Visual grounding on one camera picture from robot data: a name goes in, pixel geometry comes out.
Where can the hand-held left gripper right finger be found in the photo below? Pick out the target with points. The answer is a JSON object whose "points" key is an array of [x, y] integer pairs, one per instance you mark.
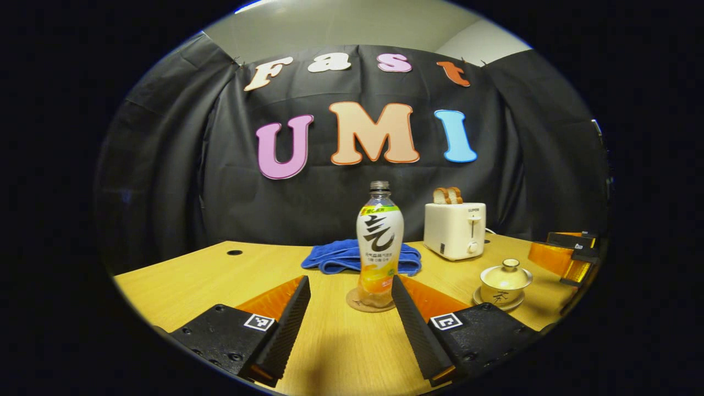
{"points": [[415, 330]]}

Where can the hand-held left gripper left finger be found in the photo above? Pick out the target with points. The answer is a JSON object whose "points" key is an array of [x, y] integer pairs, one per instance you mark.
{"points": [[286, 330]]}

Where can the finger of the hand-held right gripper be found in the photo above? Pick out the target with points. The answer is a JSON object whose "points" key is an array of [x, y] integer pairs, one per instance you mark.
{"points": [[584, 256], [572, 240]]}

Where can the round brown coaster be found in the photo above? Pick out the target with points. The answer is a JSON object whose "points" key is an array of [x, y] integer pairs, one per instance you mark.
{"points": [[355, 304]]}

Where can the white label water bottle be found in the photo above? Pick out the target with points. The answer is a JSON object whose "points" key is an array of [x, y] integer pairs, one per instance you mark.
{"points": [[379, 242]]}

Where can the cream ceramic saucer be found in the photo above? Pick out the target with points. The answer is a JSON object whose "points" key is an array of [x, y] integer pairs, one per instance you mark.
{"points": [[478, 303]]}

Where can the blue cloth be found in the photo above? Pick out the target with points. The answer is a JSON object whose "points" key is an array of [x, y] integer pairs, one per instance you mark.
{"points": [[335, 256]]}

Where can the cream toaster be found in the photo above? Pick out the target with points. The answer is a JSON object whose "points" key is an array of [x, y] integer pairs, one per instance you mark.
{"points": [[454, 231]]}

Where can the black backdrop cloth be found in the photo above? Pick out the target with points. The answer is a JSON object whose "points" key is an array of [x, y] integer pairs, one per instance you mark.
{"points": [[165, 165]]}

